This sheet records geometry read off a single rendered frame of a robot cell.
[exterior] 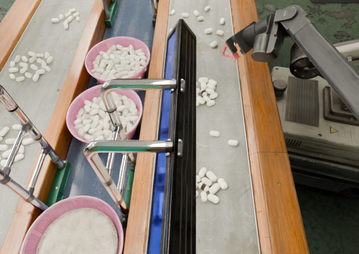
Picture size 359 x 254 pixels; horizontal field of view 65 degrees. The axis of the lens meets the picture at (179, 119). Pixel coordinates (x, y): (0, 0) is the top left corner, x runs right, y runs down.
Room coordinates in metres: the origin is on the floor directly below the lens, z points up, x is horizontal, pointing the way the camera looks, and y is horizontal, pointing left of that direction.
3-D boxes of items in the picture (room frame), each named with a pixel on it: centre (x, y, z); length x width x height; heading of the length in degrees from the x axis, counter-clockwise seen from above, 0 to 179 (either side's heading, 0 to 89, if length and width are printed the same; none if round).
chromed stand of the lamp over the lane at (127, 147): (0.33, 0.09, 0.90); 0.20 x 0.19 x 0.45; 175
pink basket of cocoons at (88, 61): (0.90, 0.24, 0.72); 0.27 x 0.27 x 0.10
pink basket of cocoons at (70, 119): (0.62, 0.26, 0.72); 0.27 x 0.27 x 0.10
